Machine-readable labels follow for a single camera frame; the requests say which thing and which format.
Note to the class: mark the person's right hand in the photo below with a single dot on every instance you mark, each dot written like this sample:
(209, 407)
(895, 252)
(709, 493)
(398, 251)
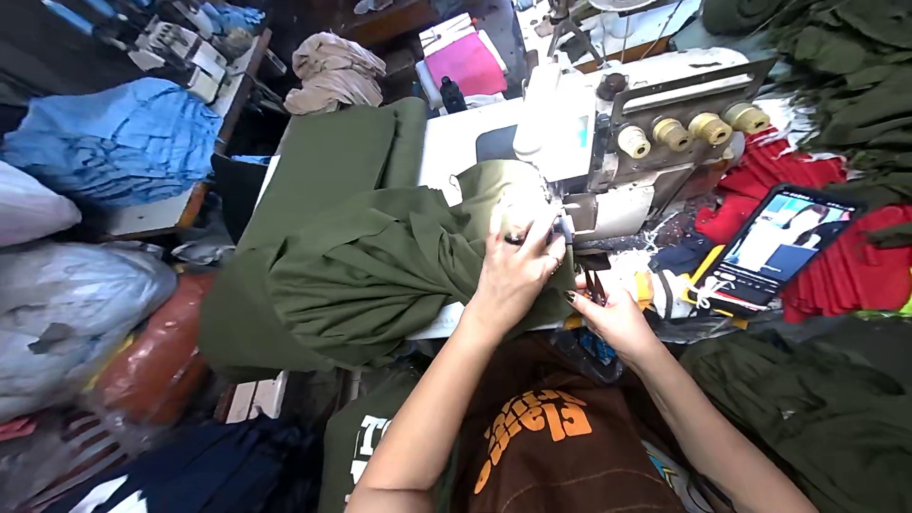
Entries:
(618, 317)

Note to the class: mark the person's left hand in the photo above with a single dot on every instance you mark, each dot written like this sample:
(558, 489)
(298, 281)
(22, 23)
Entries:
(509, 278)

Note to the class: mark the person's right fingers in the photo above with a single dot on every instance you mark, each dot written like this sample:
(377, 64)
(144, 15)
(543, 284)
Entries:
(614, 291)

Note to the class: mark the person's right thumb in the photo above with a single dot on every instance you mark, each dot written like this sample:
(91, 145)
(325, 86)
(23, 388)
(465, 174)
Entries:
(585, 306)

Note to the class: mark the person's left fingers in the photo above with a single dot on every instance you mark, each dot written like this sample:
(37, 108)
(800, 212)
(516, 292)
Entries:
(536, 236)

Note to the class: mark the black thread snips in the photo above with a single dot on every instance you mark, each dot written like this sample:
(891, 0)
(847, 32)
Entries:
(594, 288)

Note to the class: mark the draped olive green fabric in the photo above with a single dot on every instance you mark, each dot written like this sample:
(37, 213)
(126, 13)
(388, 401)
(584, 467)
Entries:
(356, 278)

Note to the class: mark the person's right forearm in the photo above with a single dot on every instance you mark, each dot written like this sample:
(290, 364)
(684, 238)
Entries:
(705, 434)

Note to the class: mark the person's left forearm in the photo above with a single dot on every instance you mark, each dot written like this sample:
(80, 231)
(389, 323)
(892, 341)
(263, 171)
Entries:
(431, 402)

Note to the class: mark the small navy cloth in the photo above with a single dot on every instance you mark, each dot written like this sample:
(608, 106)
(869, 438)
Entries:
(677, 257)

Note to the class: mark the white sewing table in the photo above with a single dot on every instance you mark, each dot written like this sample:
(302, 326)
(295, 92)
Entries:
(443, 155)

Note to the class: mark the person's body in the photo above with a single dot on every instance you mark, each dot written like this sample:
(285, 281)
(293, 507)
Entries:
(563, 442)

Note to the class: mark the white industrial sewing machine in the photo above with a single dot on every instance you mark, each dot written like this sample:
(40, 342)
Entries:
(662, 135)

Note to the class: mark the black bottle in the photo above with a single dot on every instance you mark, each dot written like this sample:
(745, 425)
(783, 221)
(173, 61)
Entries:
(452, 95)

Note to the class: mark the black smartphone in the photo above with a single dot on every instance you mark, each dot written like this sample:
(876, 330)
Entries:
(780, 246)

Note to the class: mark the pink cloth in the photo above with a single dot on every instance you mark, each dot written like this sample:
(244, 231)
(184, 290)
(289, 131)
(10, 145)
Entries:
(467, 68)

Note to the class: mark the sewing machine with work table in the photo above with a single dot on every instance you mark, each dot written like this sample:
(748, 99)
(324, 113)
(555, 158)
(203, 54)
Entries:
(605, 28)

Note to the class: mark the pile of red fabric pieces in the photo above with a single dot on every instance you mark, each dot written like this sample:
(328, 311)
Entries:
(833, 271)

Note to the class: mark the pile of olive fabric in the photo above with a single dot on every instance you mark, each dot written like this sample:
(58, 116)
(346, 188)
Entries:
(841, 85)
(805, 406)

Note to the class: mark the folded olive green fabric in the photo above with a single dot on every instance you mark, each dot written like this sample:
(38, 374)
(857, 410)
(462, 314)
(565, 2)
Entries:
(328, 153)

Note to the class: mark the olive fabric with white print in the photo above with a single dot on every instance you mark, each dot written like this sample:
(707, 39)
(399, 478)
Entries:
(385, 420)

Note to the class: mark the beige fabric bundle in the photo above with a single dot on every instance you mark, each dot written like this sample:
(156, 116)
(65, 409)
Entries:
(335, 75)

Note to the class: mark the white slatted stool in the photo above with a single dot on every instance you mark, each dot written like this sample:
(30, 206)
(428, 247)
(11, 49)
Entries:
(255, 397)

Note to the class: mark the white wooden side table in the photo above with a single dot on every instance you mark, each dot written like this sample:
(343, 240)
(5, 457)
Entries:
(149, 219)

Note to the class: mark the pile of navy fabric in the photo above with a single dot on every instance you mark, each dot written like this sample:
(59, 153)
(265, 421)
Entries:
(221, 467)

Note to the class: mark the white overlock machine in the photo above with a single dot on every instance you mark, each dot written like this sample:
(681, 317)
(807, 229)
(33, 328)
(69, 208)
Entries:
(185, 51)

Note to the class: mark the orange-red plastic bag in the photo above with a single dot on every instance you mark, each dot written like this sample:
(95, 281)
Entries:
(157, 356)

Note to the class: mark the pile of light blue fabric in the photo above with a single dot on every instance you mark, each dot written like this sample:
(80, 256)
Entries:
(117, 142)

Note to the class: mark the translucent plastic bag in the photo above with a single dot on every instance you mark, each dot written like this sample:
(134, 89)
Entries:
(64, 320)

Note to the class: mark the slatted plastic chair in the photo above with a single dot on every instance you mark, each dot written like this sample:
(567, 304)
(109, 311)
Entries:
(85, 449)

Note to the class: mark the white plastic bag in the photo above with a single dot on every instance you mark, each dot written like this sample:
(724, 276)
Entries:
(32, 206)

